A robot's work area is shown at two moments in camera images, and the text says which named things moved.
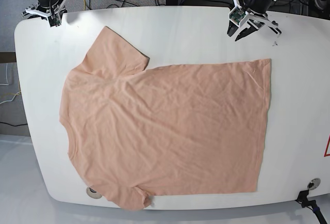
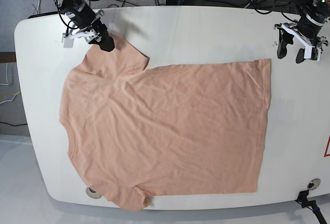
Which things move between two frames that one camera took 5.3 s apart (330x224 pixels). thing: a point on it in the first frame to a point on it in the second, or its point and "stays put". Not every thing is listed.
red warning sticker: x=326 y=149 stays put
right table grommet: x=313 y=184 stays put
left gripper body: x=53 y=14 to x=91 y=28
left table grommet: x=93 y=194 stays put
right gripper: x=240 y=16 to x=307 y=29
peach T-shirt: x=136 y=133 stays put
